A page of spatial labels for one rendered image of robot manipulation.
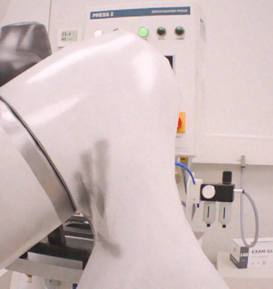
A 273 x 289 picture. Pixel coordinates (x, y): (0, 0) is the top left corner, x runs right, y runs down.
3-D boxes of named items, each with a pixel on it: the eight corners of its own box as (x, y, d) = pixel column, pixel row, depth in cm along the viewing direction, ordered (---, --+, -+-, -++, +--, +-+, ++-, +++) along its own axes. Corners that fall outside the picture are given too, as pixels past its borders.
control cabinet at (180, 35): (95, 222, 144) (102, 16, 140) (201, 231, 133) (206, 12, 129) (72, 231, 128) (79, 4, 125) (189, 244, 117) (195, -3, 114)
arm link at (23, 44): (-38, 127, 64) (17, 128, 61) (-52, 39, 59) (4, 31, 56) (22, 91, 80) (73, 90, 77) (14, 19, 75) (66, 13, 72)
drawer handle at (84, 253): (23, 255, 87) (22, 236, 87) (92, 268, 82) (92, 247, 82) (17, 258, 85) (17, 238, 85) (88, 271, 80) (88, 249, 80)
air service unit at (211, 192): (189, 223, 123) (192, 168, 122) (242, 226, 118) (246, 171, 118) (184, 227, 118) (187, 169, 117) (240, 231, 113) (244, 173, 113)
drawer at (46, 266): (69, 243, 114) (69, 213, 114) (154, 254, 107) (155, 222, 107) (4, 273, 86) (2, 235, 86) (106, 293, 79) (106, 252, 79)
